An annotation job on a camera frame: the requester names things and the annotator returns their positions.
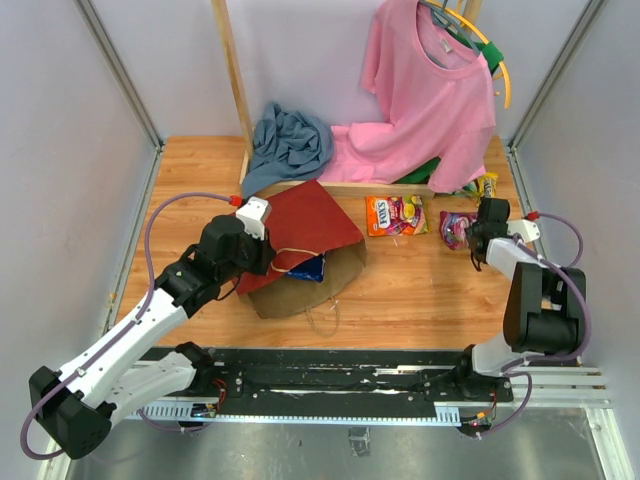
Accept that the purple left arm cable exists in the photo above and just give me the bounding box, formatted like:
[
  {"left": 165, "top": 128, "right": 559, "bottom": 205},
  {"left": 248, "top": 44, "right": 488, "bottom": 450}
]
[{"left": 19, "top": 191, "right": 236, "bottom": 460}]

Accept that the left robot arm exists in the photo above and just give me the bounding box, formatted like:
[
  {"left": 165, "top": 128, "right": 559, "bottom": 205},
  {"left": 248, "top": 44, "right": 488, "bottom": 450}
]
[{"left": 20, "top": 208, "right": 275, "bottom": 460}]

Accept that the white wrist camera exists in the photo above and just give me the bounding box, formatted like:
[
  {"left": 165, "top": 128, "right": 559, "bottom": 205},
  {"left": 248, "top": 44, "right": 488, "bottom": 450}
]
[
  {"left": 507, "top": 217, "right": 541, "bottom": 244},
  {"left": 235, "top": 196, "right": 271, "bottom": 241}
]

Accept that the grey clothes hanger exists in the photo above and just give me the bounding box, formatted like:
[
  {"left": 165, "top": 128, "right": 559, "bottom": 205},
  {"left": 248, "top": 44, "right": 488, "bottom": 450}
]
[{"left": 416, "top": 1, "right": 481, "bottom": 70}]

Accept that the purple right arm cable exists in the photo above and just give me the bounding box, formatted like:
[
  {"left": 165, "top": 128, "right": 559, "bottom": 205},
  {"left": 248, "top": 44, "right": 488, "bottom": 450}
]
[{"left": 469, "top": 211, "right": 594, "bottom": 441}]

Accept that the orange Fox's candy bag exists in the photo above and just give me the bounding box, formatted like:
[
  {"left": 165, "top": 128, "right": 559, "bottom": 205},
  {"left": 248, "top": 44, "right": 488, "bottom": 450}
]
[{"left": 365, "top": 195, "right": 430, "bottom": 237}]

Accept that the red brown paper bag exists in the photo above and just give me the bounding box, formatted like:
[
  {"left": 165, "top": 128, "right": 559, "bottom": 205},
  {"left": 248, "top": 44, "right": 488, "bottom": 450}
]
[{"left": 237, "top": 180, "right": 367, "bottom": 338}]

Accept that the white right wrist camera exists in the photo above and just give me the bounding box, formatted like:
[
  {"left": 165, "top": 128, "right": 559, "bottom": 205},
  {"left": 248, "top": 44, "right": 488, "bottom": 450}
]
[{"left": 507, "top": 217, "right": 541, "bottom": 244}]

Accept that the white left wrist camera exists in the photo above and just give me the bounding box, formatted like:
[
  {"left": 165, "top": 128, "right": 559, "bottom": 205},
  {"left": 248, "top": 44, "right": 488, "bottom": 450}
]
[{"left": 235, "top": 196, "right": 271, "bottom": 241}]

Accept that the crumpled blue cloth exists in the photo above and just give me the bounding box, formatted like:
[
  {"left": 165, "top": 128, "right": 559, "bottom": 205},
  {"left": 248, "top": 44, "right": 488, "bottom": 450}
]
[{"left": 242, "top": 102, "right": 335, "bottom": 197}]

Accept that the pink t-shirt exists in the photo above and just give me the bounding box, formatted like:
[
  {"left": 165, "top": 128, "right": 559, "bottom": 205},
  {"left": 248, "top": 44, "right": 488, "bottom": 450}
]
[{"left": 320, "top": 1, "right": 496, "bottom": 193}]

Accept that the yellow clothes hanger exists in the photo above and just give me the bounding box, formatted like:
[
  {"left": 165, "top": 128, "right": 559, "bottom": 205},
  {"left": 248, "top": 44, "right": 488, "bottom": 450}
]
[{"left": 429, "top": 1, "right": 512, "bottom": 110}]

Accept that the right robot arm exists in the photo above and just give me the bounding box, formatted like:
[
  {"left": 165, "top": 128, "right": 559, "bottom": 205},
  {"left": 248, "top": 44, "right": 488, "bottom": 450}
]
[{"left": 452, "top": 197, "right": 592, "bottom": 400}]

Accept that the wooden clothes rack frame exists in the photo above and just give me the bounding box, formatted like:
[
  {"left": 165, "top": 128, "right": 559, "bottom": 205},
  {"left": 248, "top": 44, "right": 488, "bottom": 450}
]
[{"left": 210, "top": 0, "right": 483, "bottom": 199}]

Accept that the blue snack bag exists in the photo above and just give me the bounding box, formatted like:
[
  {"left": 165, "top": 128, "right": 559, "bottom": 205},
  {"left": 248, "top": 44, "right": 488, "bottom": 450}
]
[{"left": 286, "top": 254, "right": 326, "bottom": 283}]

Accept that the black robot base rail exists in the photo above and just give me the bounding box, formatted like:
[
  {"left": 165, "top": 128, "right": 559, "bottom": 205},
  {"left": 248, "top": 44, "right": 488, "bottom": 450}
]
[{"left": 168, "top": 348, "right": 513, "bottom": 422}]

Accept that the purple Fox's candy bag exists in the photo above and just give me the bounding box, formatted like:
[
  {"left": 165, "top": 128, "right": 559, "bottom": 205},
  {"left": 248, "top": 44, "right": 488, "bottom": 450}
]
[{"left": 439, "top": 211, "right": 477, "bottom": 250}]

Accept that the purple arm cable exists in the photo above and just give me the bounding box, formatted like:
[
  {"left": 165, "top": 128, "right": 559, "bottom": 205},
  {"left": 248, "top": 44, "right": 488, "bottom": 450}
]
[
  {"left": 469, "top": 211, "right": 594, "bottom": 441},
  {"left": 19, "top": 191, "right": 236, "bottom": 460}
]

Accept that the green snack bag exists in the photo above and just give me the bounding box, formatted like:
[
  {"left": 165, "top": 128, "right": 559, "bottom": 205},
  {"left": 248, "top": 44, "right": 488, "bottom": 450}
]
[{"left": 452, "top": 179, "right": 484, "bottom": 199}]

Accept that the yellow M&M's candy bag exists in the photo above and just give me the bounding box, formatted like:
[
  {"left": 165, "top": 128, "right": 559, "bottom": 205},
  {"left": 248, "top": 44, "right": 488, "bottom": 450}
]
[{"left": 474, "top": 172, "right": 499, "bottom": 200}]

